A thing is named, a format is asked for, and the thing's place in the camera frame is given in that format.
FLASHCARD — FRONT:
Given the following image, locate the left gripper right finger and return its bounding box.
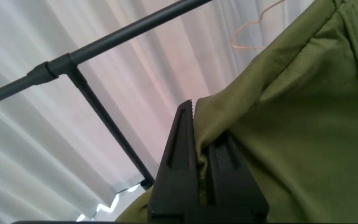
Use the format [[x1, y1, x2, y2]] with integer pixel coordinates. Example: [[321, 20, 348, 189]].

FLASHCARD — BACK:
[[204, 132, 270, 222]]

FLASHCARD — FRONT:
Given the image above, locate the black clothes rack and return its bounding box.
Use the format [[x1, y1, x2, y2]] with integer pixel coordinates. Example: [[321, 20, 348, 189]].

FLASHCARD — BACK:
[[0, 0, 214, 191]]

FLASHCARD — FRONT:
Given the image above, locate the green printed shirt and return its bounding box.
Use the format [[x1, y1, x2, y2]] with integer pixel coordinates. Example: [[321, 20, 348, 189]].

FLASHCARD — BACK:
[[115, 0, 358, 222]]

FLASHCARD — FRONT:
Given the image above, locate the pink clothes hanger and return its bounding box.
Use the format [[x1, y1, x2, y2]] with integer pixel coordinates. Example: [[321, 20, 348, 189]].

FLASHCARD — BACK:
[[230, 0, 287, 50]]

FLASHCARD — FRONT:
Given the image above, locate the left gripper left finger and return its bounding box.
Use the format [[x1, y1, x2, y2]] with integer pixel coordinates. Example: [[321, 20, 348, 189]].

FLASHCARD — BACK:
[[147, 99, 199, 222]]

